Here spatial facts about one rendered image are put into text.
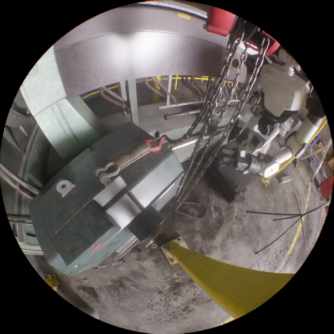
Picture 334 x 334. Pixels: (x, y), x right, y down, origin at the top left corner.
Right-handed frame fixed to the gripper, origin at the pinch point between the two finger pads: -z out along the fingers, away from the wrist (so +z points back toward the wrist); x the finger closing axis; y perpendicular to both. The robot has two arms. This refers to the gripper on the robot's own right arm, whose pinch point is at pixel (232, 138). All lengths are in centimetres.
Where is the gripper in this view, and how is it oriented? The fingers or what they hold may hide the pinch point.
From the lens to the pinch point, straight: 124.2
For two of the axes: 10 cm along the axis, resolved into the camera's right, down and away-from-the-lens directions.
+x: -8.9, 4.4, -1.2
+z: -1.2, -4.7, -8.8
